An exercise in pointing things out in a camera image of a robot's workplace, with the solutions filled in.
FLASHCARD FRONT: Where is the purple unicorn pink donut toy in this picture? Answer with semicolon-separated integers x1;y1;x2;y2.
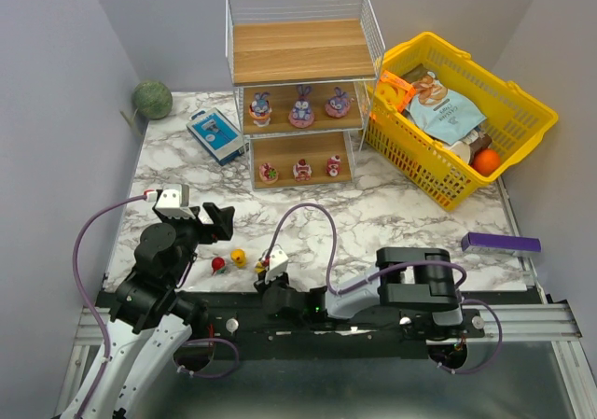
325;87;352;119

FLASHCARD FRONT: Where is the red ball toy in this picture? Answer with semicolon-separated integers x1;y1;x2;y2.
211;257;227;275

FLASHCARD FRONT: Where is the orange snack packet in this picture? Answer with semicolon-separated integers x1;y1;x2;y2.
375;71;416;113

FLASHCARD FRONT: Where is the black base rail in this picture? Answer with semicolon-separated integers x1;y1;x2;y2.
165;290;484;360

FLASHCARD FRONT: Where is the white wire wooden shelf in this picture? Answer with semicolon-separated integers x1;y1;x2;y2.
226;0;385;190

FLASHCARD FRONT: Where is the green yarn ball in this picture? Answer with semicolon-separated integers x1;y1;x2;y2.
132;80;174;120

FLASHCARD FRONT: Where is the pink bear strawberry tart toy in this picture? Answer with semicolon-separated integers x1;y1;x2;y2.
258;162;279;185

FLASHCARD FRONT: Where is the pink bear cake car toy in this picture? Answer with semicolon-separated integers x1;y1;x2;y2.
292;159;312;182

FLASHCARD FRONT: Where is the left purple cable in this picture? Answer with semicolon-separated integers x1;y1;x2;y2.
72;189;240;419

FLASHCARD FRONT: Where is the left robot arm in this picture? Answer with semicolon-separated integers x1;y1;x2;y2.
61;203;235;418

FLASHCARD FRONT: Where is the purple box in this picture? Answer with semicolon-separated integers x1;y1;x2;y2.
461;232;542;254

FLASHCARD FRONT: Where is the purple cable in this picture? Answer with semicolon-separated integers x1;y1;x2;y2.
268;203;504;376
72;189;240;419

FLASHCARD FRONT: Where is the orange fruit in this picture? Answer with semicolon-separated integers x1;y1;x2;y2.
471;148;501;176

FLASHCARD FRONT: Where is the light blue snack bag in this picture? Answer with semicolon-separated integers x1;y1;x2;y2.
403;65;486;146

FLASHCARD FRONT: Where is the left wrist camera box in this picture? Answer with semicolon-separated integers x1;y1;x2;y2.
154;184;197;219

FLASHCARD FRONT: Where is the purple bunny pink donut toy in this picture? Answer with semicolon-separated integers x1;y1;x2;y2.
288;85;315;129

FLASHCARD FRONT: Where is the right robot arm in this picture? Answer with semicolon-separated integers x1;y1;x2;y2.
254;247;465;341

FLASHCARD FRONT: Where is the blue razor box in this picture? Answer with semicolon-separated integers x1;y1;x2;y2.
187;108;246;166

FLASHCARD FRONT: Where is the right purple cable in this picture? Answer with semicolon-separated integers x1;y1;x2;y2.
268;203;504;376

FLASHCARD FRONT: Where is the yellow plastic basket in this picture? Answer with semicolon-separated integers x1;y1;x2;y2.
364;32;559;211

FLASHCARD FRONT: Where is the purple bunny orange ring toy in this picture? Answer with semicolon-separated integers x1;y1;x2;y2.
249;91;272;128

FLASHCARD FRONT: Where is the yellow duck toy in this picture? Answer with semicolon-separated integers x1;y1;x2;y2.
230;248;247;268

